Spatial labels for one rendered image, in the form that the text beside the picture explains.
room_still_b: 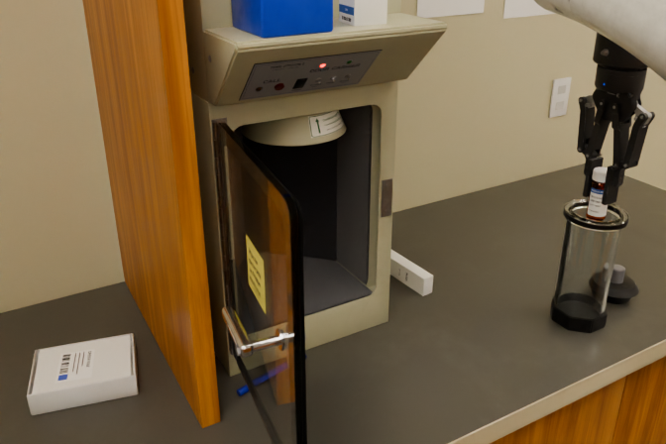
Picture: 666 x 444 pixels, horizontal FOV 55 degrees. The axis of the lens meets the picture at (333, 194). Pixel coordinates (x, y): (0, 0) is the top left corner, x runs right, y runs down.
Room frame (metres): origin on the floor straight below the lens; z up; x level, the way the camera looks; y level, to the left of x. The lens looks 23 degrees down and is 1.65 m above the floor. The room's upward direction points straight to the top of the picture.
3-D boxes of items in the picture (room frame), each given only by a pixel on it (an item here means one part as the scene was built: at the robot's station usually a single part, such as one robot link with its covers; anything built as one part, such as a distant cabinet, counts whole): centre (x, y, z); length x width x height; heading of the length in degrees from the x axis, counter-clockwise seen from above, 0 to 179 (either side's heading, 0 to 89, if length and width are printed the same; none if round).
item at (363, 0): (0.92, -0.04, 1.54); 0.05 x 0.05 x 0.06; 24
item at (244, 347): (0.63, 0.10, 1.20); 0.10 x 0.05 x 0.03; 23
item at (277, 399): (0.71, 0.10, 1.19); 0.30 x 0.01 x 0.40; 23
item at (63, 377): (0.85, 0.41, 0.96); 0.16 x 0.12 x 0.04; 108
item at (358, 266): (1.05, 0.09, 1.19); 0.26 x 0.24 x 0.35; 120
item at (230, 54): (0.89, 0.00, 1.46); 0.32 x 0.11 x 0.10; 120
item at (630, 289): (1.11, -0.57, 0.97); 0.09 x 0.09 x 0.07
